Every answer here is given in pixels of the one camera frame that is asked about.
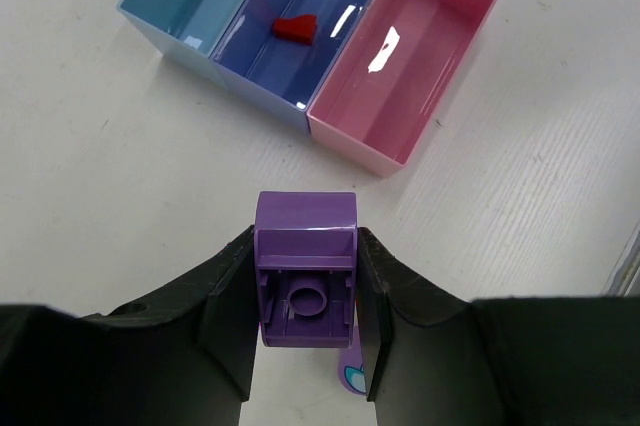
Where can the purple butterfly lego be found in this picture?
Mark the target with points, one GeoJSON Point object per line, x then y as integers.
{"type": "Point", "coordinates": [305, 256]}

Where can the purple lego with paw print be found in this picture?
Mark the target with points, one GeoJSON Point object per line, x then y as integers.
{"type": "Point", "coordinates": [350, 370]}

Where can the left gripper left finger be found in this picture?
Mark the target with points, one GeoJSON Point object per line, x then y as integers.
{"type": "Point", "coordinates": [182, 354]}

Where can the small red lego slope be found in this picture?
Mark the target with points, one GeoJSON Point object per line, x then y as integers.
{"type": "Point", "coordinates": [299, 29]}

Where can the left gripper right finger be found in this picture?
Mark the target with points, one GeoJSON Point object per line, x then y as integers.
{"type": "Point", "coordinates": [430, 358]}

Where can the pink container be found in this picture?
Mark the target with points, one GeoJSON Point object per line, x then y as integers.
{"type": "Point", "coordinates": [383, 90]}

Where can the metal rail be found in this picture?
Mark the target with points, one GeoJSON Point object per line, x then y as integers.
{"type": "Point", "coordinates": [624, 279]}

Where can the dark blue container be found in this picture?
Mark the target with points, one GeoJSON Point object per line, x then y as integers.
{"type": "Point", "coordinates": [276, 54]}

